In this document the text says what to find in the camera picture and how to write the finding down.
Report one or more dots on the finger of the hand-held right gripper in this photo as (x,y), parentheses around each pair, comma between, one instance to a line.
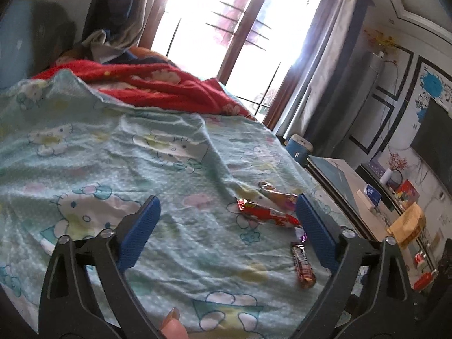
(436,273)

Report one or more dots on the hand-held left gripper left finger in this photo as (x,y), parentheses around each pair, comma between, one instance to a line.
(141,229)

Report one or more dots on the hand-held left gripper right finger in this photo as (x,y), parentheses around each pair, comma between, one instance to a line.
(317,233)

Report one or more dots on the small purple candy wrapper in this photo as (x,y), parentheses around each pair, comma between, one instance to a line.
(302,237)

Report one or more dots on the brown candy bar wrapper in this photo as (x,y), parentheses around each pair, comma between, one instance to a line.
(303,268)

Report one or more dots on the red snack wrapper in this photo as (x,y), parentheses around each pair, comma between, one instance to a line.
(268,215)

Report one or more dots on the gold and purple snack wrapper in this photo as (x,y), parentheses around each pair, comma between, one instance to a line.
(279,195)

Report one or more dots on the person's left hand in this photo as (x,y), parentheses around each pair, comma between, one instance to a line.
(173,326)

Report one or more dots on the small red and white bottle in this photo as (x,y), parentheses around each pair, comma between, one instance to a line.
(421,259)

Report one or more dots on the long white box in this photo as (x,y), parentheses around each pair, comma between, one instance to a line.
(363,199)

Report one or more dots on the light green printed blanket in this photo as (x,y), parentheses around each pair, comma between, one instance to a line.
(141,169)

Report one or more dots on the white desk with drawer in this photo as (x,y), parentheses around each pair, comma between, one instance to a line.
(346,180)

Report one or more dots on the blue tissue pack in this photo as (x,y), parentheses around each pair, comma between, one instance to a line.
(372,194)

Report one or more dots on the red printed box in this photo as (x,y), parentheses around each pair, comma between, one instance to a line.
(408,194)

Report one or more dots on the dark low cabinet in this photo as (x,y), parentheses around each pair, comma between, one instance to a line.
(369,173)

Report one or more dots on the blue stool with white top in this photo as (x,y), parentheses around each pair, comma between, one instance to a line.
(298,146)

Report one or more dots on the white vase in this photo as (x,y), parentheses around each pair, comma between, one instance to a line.
(386,176)

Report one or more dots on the black television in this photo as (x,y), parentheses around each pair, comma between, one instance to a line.
(434,137)

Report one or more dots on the red flower print blanket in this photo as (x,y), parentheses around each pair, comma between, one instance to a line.
(159,84)

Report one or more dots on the grey beige curtain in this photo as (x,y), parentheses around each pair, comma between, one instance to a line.
(328,63)

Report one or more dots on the white standing air conditioner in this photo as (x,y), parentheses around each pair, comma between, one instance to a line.
(375,72)

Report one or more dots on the grey cloth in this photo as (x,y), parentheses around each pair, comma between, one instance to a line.
(100,44)

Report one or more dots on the yellow artificial flowers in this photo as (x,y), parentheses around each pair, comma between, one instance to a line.
(381,40)

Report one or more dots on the wooden framed window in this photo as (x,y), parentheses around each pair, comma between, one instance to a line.
(229,42)

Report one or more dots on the dark blue and beige curtain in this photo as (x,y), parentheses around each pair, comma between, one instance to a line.
(120,7)

